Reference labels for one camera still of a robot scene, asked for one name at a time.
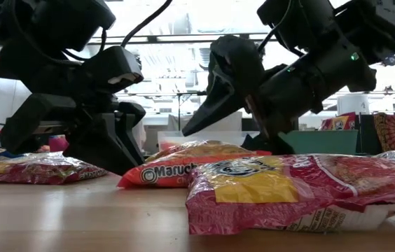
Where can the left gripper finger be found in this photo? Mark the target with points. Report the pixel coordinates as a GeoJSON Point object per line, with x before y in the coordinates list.
{"type": "Point", "coordinates": [106, 147]}
{"type": "Point", "coordinates": [43, 108]}

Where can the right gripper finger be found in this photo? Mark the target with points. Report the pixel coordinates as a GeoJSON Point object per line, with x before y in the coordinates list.
{"type": "Point", "coordinates": [218, 108]}
{"type": "Point", "coordinates": [274, 133]}

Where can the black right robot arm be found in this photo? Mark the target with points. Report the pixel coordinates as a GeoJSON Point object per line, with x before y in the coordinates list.
{"type": "Point", "coordinates": [358, 21]}

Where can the red plastic bin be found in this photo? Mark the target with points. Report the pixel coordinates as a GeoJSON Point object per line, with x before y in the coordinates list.
{"type": "Point", "coordinates": [58, 143]}

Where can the white column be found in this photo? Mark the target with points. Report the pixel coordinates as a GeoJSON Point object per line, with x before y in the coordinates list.
{"type": "Point", "coordinates": [353, 104]}

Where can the teal plastic bin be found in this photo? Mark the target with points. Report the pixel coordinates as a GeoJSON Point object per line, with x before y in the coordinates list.
{"type": "Point", "coordinates": [320, 141]}

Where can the clear plastic bin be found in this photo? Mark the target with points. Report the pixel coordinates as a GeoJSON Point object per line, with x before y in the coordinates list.
{"type": "Point", "coordinates": [169, 136]}

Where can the black partition panel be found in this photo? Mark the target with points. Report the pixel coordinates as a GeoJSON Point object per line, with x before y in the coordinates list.
{"type": "Point", "coordinates": [365, 133]}

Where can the black ceiling spotlight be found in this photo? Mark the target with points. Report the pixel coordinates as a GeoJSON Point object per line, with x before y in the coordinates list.
{"type": "Point", "coordinates": [390, 60]}

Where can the orange mandala tapestry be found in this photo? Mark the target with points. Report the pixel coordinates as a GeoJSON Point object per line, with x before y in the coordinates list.
{"type": "Point", "coordinates": [390, 131]}

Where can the black overhead beam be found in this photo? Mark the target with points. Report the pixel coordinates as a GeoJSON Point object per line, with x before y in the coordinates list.
{"type": "Point", "coordinates": [155, 38]}

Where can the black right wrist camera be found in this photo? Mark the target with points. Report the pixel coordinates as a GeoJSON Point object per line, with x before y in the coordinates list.
{"type": "Point", "coordinates": [236, 56]}

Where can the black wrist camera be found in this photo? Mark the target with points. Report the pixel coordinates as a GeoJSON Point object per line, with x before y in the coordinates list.
{"type": "Point", "coordinates": [113, 66]}
{"type": "Point", "coordinates": [236, 56]}

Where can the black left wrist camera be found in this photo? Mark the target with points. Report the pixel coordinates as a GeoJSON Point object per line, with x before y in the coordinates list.
{"type": "Point", "coordinates": [113, 66]}

